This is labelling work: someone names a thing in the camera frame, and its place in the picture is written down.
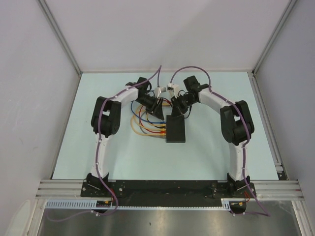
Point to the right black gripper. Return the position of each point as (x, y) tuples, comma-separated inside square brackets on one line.
[(177, 110)]

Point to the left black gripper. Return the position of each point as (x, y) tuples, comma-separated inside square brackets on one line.
[(155, 108)]

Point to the black network switch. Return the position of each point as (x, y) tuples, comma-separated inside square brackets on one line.
[(175, 129)]

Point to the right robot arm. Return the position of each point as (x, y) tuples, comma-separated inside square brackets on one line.
[(235, 121)]

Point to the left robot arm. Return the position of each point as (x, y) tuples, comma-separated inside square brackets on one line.
[(106, 120)]

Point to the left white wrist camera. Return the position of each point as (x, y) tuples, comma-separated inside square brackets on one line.
[(159, 90)]

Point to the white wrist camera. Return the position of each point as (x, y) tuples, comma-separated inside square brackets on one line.
[(159, 90), (173, 90)]

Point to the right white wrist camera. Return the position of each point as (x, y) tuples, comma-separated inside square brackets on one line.
[(173, 90)]

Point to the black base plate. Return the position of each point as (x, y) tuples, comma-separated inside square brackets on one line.
[(175, 193)]

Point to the right aluminium side rail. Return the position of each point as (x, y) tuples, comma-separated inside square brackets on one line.
[(278, 162)]

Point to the white slotted cable duct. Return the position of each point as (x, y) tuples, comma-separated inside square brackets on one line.
[(98, 205)]

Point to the left aluminium corner post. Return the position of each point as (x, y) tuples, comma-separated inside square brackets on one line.
[(47, 12)]

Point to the aluminium corner post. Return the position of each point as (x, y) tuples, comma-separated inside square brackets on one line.
[(47, 12), (275, 34)]

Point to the right aluminium corner post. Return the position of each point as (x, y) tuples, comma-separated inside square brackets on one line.
[(275, 34)]

